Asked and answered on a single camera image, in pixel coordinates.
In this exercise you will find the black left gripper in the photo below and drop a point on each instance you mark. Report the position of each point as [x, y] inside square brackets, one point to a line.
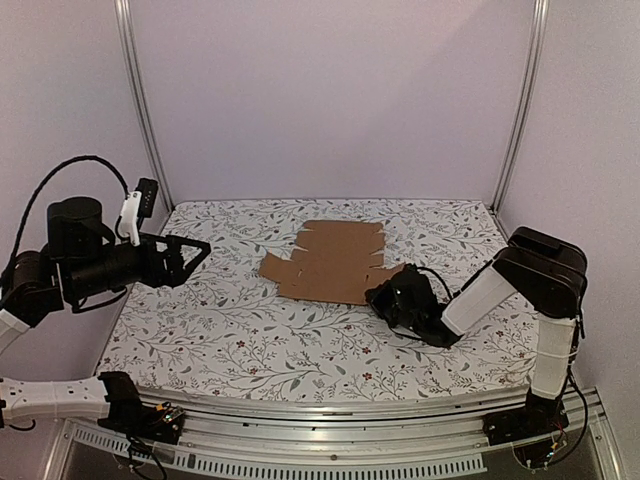
[158, 275]

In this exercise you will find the aluminium frame post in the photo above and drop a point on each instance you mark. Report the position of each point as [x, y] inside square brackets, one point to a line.
[532, 64]
[124, 21]

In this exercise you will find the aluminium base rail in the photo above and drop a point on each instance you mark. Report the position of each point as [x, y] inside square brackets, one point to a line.
[416, 439]

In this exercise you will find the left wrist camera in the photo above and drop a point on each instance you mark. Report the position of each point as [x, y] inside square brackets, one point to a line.
[137, 207]

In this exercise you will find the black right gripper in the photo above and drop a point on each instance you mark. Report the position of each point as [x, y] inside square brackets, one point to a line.
[392, 296]

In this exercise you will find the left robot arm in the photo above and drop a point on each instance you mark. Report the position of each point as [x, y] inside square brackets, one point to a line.
[81, 259]

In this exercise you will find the right aluminium frame post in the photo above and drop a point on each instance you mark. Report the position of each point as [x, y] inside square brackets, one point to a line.
[532, 64]

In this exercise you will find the left aluminium frame post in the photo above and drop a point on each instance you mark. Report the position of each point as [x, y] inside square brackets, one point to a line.
[124, 21]

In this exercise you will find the floral patterned table mat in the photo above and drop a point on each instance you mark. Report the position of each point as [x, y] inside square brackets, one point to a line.
[228, 333]

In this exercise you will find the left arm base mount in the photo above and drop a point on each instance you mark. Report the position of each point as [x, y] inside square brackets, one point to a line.
[128, 415]

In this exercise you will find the brown cardboard box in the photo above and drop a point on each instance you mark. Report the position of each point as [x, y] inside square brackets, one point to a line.
[332, 261]

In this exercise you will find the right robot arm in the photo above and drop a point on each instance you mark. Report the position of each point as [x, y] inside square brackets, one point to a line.
[549, 273]

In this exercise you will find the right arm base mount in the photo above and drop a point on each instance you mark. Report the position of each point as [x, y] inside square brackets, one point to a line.
[535, 430]

